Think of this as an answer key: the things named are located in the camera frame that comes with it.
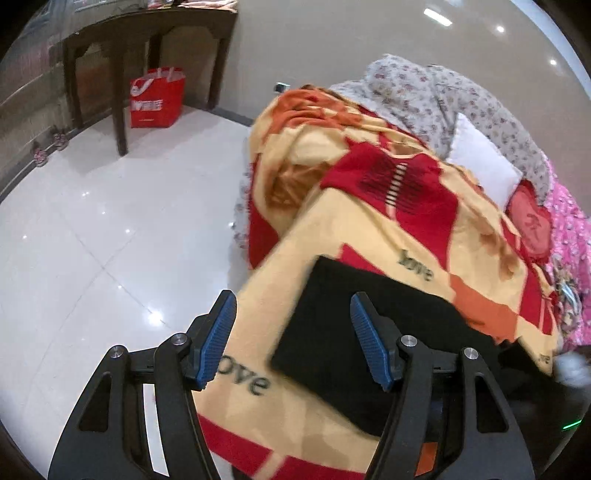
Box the floral bed skirt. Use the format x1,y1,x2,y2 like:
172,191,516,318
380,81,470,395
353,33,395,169
231,159,254,252

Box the pink cloth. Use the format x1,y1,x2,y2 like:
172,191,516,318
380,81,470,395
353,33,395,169
178,0,237,13

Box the grey floral quilt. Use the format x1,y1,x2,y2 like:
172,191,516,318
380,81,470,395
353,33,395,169
329,54,553,204

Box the yellow red printed blanket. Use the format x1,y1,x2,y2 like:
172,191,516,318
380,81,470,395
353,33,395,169
239,85,563,480

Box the red heart cushion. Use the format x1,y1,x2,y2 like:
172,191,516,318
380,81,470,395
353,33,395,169
505,181,553,265

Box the dark wooden table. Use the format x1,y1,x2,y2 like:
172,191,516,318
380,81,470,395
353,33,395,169
61,0,239,157

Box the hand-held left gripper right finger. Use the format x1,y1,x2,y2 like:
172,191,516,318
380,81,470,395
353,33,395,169
349,292,536,480

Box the white pillow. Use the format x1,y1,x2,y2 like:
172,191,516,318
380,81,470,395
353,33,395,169
444,113,523,209

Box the red shopping bag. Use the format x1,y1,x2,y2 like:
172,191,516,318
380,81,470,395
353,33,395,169
129,66,187,129

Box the white fuzzy cloth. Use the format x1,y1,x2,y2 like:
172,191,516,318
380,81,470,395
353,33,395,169
553,352,591,385

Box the black pants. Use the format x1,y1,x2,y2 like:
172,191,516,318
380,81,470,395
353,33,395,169
270,256,511,439

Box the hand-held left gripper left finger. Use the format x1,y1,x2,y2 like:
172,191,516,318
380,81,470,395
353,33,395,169
47,290,238,480

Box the pink floral bed sheet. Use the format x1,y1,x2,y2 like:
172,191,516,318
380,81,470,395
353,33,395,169
544,159,591,354

